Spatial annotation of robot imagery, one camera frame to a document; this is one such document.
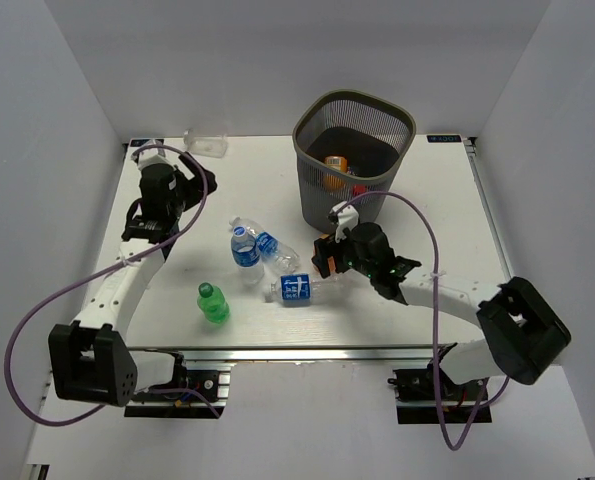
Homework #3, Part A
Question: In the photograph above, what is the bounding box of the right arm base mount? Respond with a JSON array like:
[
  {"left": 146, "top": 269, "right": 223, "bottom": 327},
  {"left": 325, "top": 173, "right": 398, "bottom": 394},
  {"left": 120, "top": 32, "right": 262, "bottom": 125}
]
[{"left": 381, "top": 348, "right": 483, "bottom": 426}]

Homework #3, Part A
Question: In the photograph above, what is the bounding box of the left blue table sticker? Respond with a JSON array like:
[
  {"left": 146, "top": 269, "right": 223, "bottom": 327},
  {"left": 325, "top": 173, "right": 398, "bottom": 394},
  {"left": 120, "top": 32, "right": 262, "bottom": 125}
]
[{"left": 129, "top": 138, "right": 164, "bottom": 148}]

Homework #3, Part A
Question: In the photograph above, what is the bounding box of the right blue table sticker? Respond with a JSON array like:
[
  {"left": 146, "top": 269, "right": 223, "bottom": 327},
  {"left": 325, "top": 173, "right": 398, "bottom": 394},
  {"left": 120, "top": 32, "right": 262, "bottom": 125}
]
[{"left": 426, "top": 134, "right": 462, "bottom": 143}]

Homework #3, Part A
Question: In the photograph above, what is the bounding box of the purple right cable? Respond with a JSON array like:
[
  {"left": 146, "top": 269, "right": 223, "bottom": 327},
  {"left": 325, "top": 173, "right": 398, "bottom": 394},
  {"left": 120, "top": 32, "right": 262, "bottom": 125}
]
[{"left": 329, "top": 192, "right": 511, "bottom": 452}]

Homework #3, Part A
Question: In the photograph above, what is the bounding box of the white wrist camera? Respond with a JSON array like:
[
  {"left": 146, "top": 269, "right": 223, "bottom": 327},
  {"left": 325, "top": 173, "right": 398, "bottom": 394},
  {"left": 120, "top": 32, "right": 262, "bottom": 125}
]
[
  {"left": 328, "top": 202, "right": 359, "bottom": 242},
  {"left": 131, "top": 144, "right": 168, "bottom": 171}
]

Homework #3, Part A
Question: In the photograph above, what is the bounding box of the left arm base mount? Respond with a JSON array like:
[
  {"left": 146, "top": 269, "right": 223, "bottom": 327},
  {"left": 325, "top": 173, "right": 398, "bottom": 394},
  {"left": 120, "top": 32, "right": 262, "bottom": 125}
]
[{"left": 124, "top": 352, "right": 233, "bottom": 420}]

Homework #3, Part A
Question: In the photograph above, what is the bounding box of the blue label bottle front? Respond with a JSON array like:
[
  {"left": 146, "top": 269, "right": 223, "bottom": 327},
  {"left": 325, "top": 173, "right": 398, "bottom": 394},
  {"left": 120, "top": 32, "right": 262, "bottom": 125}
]
[{"left": 263, "top": 273, "right": 354, "bottom": 307}]

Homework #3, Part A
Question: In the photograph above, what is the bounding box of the red cap water bottle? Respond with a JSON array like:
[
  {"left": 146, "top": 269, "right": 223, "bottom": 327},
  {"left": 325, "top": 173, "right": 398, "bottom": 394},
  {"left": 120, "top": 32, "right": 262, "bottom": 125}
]
[{"left": 352, "top": 185, "right": 368, "bottom": 197}]

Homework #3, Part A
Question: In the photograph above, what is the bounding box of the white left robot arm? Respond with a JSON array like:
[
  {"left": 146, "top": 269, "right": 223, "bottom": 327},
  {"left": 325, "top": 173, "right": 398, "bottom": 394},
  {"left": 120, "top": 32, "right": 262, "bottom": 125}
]
[{"left": 48, "top": 157, "right": 217, "bottom": 407}]

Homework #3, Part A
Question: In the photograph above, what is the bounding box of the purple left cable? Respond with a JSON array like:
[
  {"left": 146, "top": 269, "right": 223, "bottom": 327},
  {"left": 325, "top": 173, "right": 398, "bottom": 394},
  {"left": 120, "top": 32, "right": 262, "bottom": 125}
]
[{"left": 3, "top": 142, "right": 211, "bottom": 427}]

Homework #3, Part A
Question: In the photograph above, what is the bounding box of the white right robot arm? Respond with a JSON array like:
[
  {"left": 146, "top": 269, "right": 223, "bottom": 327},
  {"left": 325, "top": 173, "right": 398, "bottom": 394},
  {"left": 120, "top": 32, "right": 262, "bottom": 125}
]
[{"left": 312, "top": 222, "right": 572, "bottom": 399}]

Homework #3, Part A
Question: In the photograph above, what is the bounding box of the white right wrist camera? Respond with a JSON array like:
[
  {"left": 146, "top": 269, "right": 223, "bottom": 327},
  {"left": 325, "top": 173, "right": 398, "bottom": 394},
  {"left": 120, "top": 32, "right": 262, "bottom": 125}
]
[{"left": 328, "top": 202, "right": 359, "bottom": 242}]

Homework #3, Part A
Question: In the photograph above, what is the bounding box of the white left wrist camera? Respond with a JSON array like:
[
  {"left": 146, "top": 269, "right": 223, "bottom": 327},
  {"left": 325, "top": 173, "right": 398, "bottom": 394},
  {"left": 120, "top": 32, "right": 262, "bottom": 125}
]
[{"left": 131, "top": 144, "right": 168, "bottom": 171}]

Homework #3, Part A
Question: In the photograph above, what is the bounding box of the blue table sticker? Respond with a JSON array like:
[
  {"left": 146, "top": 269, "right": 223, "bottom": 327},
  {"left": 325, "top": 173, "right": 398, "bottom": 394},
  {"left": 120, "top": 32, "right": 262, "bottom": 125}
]
[
  {"left": 129, "top": 138, "right": 164, "bottom": 148},
  {"left": 426, "top": 134, "right": 462, "bottom": 143}
]

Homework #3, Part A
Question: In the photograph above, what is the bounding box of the green plastic bottle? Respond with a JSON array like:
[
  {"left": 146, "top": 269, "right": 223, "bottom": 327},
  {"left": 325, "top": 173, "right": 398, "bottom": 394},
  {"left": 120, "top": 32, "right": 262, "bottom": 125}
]
[{"left": 197, "top": 282, "right": 230, "bottom": 324}]

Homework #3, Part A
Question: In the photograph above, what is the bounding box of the orange juice bottle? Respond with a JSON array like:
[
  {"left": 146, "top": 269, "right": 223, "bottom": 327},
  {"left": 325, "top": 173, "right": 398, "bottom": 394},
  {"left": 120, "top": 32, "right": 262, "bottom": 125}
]
[
  {"left": 323, "top": 155, "right": 348, "bottom": 191},
  {"left": 319, "top": 245, "right": 337, "bottom": 278}
]

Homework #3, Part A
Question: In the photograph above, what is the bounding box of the purple cable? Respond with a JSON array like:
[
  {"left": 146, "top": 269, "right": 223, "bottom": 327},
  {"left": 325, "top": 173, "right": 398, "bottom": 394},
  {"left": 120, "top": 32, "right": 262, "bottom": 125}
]
[
  {"left": 329, "top": 192, "right": 511, "bottom": 452},
  {"left": 3, "top": 142, "right": 211, "bottom": 427}
]

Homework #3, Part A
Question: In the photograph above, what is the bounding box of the clear bottle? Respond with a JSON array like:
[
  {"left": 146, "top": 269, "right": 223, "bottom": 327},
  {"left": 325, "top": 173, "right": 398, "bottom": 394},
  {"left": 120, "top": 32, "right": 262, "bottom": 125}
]
[{"left": 183, "top": 129, "right": 228, "bottom": 158}]

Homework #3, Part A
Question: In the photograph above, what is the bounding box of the grey mesh waste bin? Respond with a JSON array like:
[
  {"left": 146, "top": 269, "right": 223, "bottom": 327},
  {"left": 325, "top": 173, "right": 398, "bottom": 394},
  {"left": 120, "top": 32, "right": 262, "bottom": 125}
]
[{"left": 292, "top": 90, "right": 416, "bottom": 233}]

